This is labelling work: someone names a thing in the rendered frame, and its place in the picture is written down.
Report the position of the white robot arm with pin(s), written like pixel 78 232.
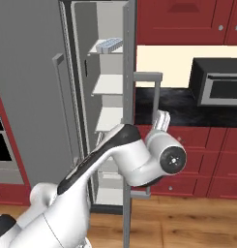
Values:
pixel 133 158

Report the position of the silver drawer knob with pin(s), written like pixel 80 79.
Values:
pixel 170 188
pixel 179 139

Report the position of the white freezer bin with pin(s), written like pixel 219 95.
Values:
pixel 108 193

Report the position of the grey fridge door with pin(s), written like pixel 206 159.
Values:
pixel 26 97

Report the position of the black microwave oven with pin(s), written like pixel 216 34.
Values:
pixel 220 84

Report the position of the narrow red drawer front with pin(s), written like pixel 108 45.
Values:
pixel 234 139
pixel 229 164
pixel 224 188

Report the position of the grey freezer door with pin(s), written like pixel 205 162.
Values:
pixel 129 64

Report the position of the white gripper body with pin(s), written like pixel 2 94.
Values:
pixel 162 120

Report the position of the red oven cabinet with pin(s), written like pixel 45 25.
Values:
pixel 21 190

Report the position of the grey fridge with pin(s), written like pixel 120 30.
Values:
pixel 26 80

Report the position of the wide red cupboard door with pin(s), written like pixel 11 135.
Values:
pixel 181 21

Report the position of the narrow red cupboard door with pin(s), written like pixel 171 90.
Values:
pixel 236 19

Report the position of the wide red drawer front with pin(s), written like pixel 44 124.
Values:
pixel 187 186
pixel 202 163
pixel 197 137

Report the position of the black and silver oven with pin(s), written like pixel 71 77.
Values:
pixel 2 145

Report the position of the white freezer shelf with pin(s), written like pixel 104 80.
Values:
pixel 108 85
pixel 115 50
pixel 111 117

